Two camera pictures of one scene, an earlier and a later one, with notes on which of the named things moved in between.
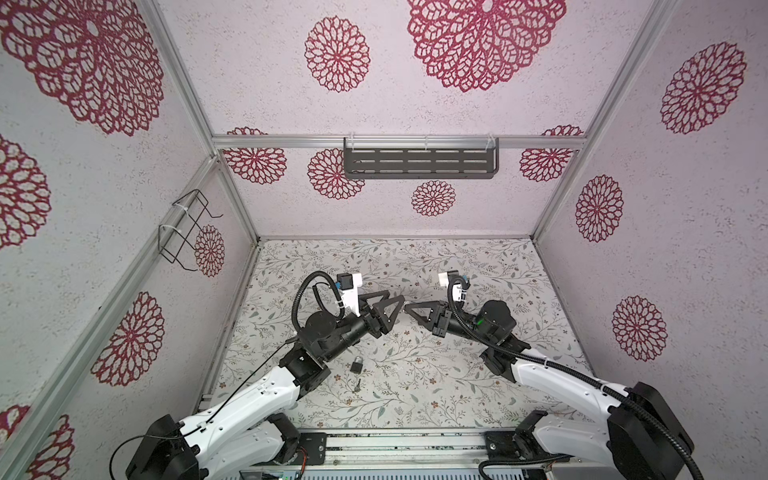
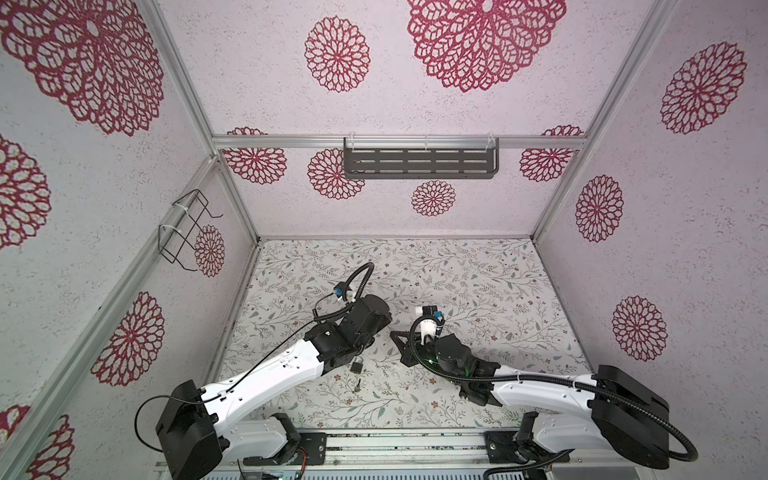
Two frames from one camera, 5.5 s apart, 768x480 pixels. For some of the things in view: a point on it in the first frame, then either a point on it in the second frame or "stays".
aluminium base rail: (411, 454) stays
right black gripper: (430, 324) to (416, 345)
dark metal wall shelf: (421, 157) stays
